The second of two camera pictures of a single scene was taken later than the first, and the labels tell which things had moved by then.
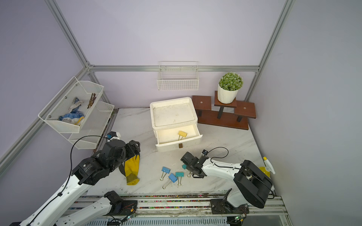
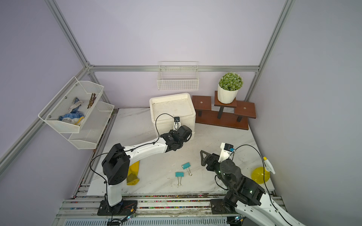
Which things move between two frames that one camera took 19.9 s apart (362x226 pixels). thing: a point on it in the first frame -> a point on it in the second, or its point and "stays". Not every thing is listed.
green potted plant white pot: (228, 86) stays
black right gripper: (190, 168) -> (203, 160)
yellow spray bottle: (268, 167) stays
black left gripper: (136, 149) -> (170, 133)
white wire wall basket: (178, 75) stays
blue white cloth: (75, 116) stays
